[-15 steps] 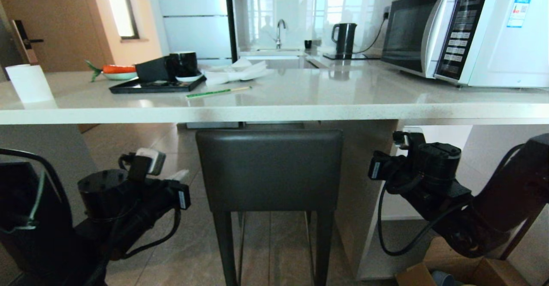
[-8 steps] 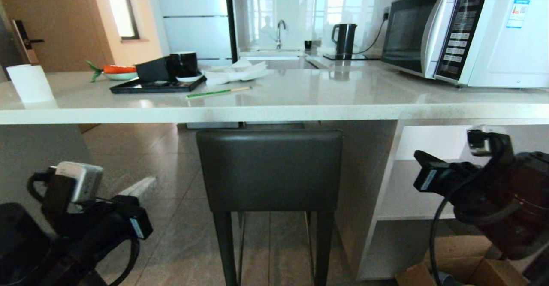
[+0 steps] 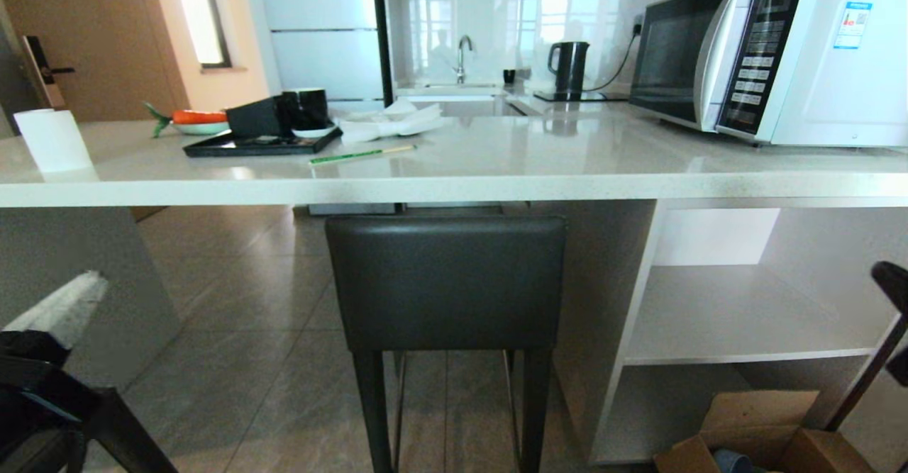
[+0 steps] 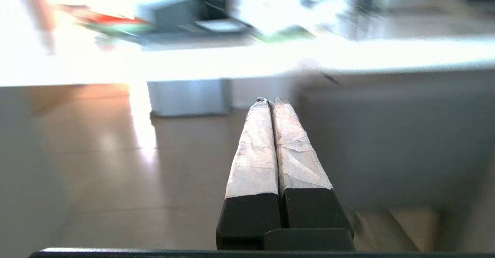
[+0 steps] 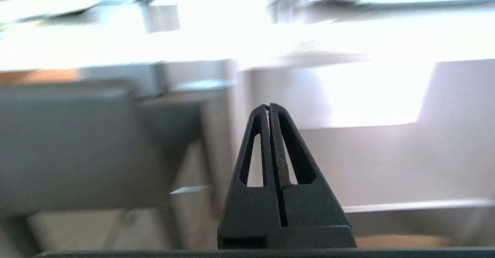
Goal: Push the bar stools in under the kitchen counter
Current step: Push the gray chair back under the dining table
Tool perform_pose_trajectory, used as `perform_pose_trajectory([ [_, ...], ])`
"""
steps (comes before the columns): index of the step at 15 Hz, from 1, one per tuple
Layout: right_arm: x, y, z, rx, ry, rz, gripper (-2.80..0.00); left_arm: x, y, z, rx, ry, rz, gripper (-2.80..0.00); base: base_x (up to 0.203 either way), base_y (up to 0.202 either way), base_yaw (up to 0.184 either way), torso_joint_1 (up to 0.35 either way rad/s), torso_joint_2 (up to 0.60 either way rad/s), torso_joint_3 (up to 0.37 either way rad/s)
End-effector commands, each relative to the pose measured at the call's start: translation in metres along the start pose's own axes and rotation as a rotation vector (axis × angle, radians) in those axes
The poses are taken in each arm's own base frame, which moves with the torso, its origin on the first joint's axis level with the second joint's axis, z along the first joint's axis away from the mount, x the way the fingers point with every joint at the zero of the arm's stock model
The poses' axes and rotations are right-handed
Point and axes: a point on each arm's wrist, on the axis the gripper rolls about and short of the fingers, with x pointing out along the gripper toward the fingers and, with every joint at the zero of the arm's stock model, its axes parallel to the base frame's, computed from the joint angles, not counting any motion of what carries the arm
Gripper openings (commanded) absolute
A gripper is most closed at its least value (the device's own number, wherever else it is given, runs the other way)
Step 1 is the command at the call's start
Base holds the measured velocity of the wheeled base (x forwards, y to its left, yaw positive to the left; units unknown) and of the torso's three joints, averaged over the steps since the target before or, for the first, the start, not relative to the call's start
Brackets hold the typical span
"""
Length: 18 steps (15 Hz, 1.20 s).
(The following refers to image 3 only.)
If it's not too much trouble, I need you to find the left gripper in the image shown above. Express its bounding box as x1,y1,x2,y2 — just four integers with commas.
0,270,179,473

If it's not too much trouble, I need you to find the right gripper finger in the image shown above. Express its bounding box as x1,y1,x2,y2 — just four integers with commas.
870,261,908,319
825,316,908,433

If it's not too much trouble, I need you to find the black bar stool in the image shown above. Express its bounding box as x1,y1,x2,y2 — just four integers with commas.
325,214,568,473

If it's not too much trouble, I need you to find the chrome kitchen faucet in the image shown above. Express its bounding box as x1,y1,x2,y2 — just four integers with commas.
454,35,475,85

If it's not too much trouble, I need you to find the brown cardboard box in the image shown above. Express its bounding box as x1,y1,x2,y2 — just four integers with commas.
653,389,877,473

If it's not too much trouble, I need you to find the white open shelf cabinet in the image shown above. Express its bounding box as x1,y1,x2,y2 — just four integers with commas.
587,200,908,468

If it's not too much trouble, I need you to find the blue object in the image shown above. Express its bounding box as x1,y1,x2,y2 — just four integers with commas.
712,448,757,473

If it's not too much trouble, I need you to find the white microwave oven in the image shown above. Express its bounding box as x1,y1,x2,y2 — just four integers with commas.
629,0,908,149

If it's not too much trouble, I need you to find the white paper towel roll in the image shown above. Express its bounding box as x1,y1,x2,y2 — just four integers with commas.
13,108,94,174

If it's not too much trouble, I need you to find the pale green plate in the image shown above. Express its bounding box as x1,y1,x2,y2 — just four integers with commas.
172,121,231,137

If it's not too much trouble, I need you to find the black serving tray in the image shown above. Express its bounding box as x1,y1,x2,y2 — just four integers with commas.
182,127,344,159

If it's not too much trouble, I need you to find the orange toy carrot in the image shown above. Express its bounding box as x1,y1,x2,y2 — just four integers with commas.
144,101,228,139

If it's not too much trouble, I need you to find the black box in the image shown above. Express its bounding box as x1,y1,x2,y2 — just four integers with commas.
226,96,286,140

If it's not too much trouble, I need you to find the microwave door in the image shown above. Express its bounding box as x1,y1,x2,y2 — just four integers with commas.
629,0,758,133

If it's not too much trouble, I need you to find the brown wooden door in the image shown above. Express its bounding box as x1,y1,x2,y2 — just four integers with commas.
0,0,189,123

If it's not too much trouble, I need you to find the black mug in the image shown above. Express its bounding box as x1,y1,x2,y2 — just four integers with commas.
280,89,331,132

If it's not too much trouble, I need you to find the green wooden chopstick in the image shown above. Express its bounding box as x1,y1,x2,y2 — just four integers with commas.
309,145,419,167

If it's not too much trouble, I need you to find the black kettle base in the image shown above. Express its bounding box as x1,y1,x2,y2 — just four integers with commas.
533,90,631,103

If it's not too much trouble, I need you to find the window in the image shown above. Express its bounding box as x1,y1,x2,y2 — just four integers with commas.
172,0,233,70

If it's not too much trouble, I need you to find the white crumpled cloth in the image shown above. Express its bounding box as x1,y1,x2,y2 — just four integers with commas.
336,99,449,145

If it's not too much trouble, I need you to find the black electric kettle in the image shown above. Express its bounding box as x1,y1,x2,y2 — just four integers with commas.
547,41,591,95

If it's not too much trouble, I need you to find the white refrigerator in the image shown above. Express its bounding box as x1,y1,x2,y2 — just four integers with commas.
254,0,395,113

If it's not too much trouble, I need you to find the black door lock handle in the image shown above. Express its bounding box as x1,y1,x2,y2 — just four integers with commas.
21,35,76,109

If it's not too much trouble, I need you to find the black cable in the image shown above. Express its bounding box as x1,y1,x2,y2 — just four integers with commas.
582,25,643,94

